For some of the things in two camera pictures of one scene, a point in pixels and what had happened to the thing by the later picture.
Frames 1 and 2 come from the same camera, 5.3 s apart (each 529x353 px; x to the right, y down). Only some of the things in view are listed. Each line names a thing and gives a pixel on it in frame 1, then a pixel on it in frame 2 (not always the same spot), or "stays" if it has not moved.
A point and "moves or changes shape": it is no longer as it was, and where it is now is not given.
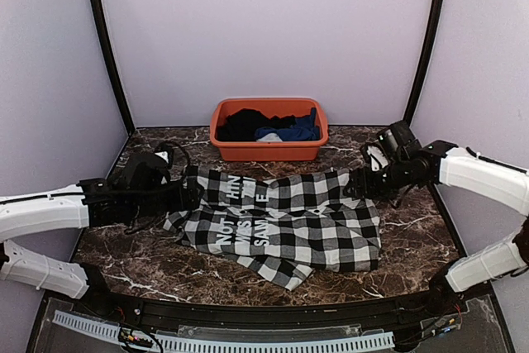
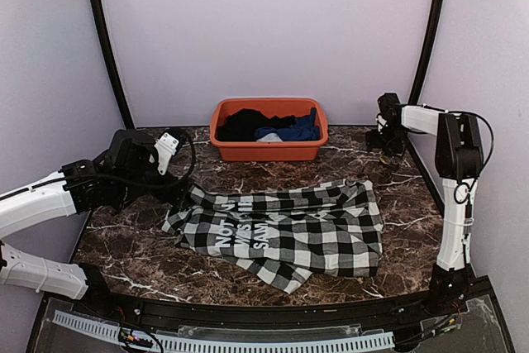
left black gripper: (193, 200) to (164, 193)
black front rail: (158, 316) stays
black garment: (241, 125) stays
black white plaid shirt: (283, 229) moves or changes shape
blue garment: (302, 130) stays
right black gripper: (364, 186) to (373, 140)
